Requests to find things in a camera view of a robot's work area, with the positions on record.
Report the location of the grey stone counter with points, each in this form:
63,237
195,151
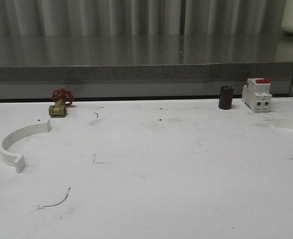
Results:
119,67

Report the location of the white circuit breaker red switch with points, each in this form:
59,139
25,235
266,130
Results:
256,94

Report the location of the dark brown cylinder coupling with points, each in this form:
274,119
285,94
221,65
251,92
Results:
226,96

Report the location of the brass valve red handwheel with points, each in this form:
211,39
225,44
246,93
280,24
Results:
62,99

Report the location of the white half-ring pipe clamp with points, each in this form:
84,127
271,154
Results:
17,159

